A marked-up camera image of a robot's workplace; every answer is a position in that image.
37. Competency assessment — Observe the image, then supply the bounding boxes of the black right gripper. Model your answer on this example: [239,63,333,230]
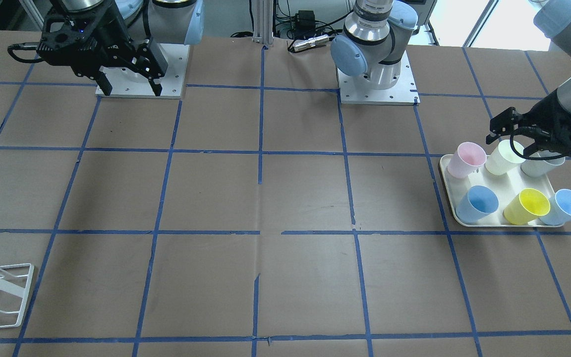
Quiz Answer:
[37,13,168,97]

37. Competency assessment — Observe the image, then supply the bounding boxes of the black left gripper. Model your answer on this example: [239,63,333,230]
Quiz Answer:
[485,91,571,160]

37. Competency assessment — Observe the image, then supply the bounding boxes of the pink plastic cup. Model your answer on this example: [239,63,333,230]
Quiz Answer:
[447,142,487,179]

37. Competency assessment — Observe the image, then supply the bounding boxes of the cream plastic cup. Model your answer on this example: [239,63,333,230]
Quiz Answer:
[484,139,526,176]

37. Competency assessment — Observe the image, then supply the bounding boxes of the grey plastic cup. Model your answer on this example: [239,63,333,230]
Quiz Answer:
[520,151,565,177]

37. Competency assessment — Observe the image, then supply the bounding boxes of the yellow plastic cup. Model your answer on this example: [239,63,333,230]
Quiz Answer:
[503,188,551,225]

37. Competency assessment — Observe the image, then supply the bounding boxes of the blue plastic cup near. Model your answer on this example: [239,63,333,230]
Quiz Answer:
[455,185,499,224]

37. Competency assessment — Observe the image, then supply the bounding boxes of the light blue plastic cup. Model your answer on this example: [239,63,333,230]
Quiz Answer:
[539,189,571,226]

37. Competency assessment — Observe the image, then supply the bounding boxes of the cream rectangular tray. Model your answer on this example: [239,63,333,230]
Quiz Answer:
[439,154,565,228]

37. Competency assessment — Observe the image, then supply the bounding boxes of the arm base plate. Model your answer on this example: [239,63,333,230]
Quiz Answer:
[101,44,192,99]
[336,52,421,106]

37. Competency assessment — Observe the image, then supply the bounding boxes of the white wire rack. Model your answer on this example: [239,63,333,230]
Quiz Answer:
[0,254,35,332]

